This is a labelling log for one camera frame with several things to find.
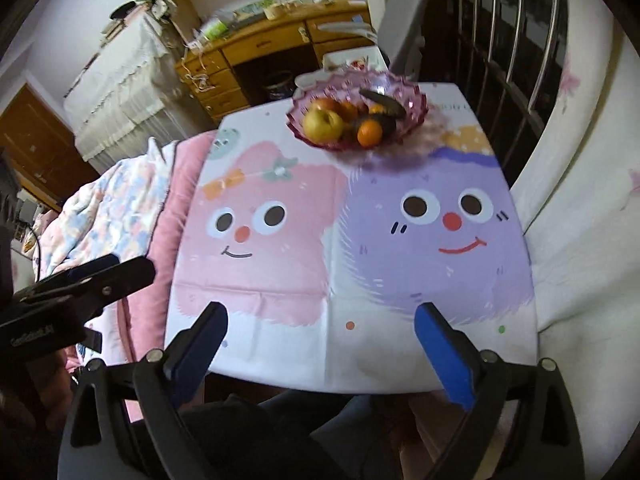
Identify white cable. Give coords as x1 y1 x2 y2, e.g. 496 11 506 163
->
182 50 211 93

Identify yellow apple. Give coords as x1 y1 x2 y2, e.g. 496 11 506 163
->
303 109 345 144

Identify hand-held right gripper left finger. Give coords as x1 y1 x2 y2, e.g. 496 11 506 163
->
57 301 230 480

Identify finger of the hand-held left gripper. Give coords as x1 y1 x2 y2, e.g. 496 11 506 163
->
15 254 121 304
55 258 157 321

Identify dark overripe banana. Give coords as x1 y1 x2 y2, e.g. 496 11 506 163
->
359 88 406 120

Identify wooden desk with drawers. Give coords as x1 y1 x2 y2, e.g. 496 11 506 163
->
175 0 376 123

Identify pink glass fruit bowl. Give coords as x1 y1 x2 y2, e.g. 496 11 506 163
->
286 70 430 152

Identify metal window bars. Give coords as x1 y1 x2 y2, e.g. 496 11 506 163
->
440 0 571 181

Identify grey office chair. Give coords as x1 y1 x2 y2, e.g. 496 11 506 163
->
317 0 443 83

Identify brown wooden cabinet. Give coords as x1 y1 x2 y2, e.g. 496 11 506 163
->
0 85 98 211

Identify white bedding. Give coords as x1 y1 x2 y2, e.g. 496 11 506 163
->
510 0 640 461

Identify pink blanket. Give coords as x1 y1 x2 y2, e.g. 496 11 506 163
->
120 130 218 366

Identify dark waste bin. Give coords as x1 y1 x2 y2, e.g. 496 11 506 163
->
265 71 295 101

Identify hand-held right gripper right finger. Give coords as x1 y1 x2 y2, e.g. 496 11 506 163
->
414 302 586 480

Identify white rectangular box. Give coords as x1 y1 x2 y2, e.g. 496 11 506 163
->
321 47 388 73

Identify cartoon face printed tablecloth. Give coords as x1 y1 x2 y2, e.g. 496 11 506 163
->
164 82 540 395

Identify floral quilt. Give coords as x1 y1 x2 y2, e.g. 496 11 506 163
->
32 137 178 281

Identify white lace cover cloth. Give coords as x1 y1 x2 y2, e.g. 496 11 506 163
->
62 10 201 161

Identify green tissue pack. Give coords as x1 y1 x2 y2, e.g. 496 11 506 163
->
202 17 231 41

